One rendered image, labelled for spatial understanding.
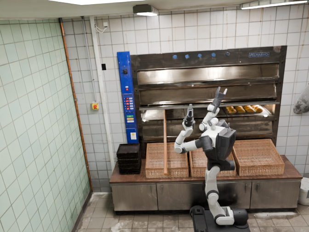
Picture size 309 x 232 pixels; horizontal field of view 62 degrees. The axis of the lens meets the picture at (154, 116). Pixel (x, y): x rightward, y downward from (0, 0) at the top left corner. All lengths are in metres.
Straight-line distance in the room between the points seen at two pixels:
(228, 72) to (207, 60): 0.32
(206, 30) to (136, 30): 0.85
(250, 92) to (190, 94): 0.78
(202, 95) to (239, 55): 0.67
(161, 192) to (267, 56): 2.19
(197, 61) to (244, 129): 1.15
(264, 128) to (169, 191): 1.57
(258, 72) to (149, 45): 1.43
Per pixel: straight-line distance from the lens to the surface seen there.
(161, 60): 3.36
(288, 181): 3.68
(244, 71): 3.51
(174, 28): 3.31
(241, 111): 3.81
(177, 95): 3.45
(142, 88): 3.44
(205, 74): 3.41
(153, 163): 3.71
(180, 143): 2.59
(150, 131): 3.65
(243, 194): 3.62
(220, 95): 2.93
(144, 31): 3.32
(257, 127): 3.81
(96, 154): 3.95
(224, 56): 3.43
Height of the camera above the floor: 2.51
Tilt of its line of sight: 21 degrees down
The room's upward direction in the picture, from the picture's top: 4 degrees counter-clockwise
